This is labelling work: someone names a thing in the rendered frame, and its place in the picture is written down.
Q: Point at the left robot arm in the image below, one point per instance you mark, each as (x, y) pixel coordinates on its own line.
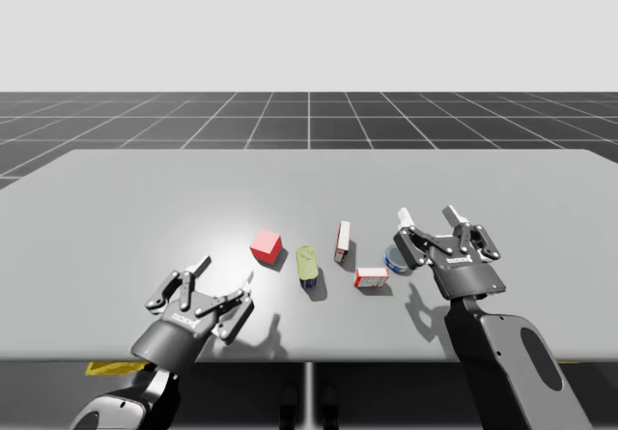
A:
(123, 403)

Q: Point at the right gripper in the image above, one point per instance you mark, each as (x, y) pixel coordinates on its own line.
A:
(466, 275)

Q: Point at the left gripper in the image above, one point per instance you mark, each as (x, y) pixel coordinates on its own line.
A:
(169, 340)

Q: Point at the blue flat can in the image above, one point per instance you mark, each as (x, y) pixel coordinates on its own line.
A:
(394, 261)

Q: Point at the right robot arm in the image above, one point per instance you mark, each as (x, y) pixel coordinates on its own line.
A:
(507, 352)

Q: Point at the red and white carton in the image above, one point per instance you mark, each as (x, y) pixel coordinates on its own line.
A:
(342, 242)
(371, 278)

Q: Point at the pink cube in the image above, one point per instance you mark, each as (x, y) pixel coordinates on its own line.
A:
(264, 246)

